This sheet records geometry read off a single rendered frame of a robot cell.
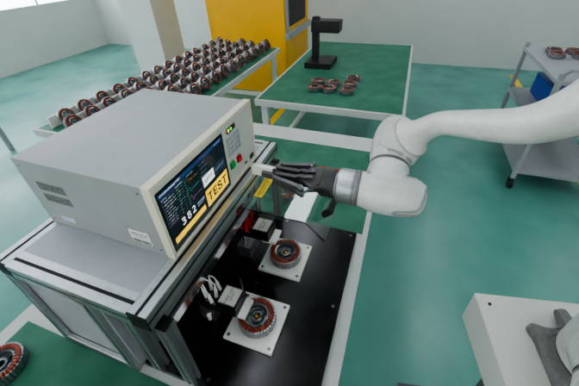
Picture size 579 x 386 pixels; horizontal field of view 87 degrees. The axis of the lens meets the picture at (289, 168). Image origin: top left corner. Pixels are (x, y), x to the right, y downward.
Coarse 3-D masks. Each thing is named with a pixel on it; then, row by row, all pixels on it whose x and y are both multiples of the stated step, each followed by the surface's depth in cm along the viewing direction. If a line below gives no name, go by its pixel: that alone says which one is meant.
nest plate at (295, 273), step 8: (304, 248) 111; (280, 256) 109; (304, 256) 109; (264, 264) 106; (272, 264) 106; (304, 264) 106; (272, 272) 104; (280, 272) 103; (288, 272) 103; (296, 272) 103; (296, 280) 101
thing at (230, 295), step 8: (200, 288) 92; (208, 288) 92; (224, 288) 89; (232, 288) 89; (224, 296) 87; (232, 296) 87; (240, 296) 87; (200, 304) 89; (208, 304) 88; (216, 304) 86; (224, 304) 85; (232, 304) 85; (240, 304) 88; (248, 304) 89; (224, 312) 87; (232, 312) 86; (240, 312) 87; (248, 312) 88
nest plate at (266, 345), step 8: (248, 296) 97; (256, 296) 97; (280, 304) 94; (280, 312) 92; (232, 320) 91; (248, 320) 91; (264, 320) 90; (280, 320) 90; (232, 328) 89; (280, 328) 88; (224, 336) 87; (232, 336) 87; (240, 336) 87; (264, 336) 87; (272, 336) 86; (240, 344) 86; (248, 344) 85; (256, 344) 85; (264, 344) 85; (272, 344) 85; (264, 352) 83; (272, 352) 84
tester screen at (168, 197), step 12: (216, 144) 76; (204, 156) 72; (216, 156) 77; (192, 168) 69; (204, 168) 73; (180, 180) 65; (192, 180) 69; (228, 180) 86; (168, 192) 62; (180, 192) 66; (192, 192) 70; (204, 192) 75; (168, 204) 63; (180, 204) 67; (192, 204) 71; (204, 204) 76; (168, 216) 63; (180, 216) 67; (192, 216) 72; (180, 228) 68; (192, 228) 73; (180, 240) 69
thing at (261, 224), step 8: (256, 224) 103; (264, 224) 103; (272, 224) 103; (240, 232) 104; (248, 232) 103; (256, 232) 101; (264, 232) 100; (272, 232) 104; (280, 232) 105; (264, 240) 102; (272, 240) 102
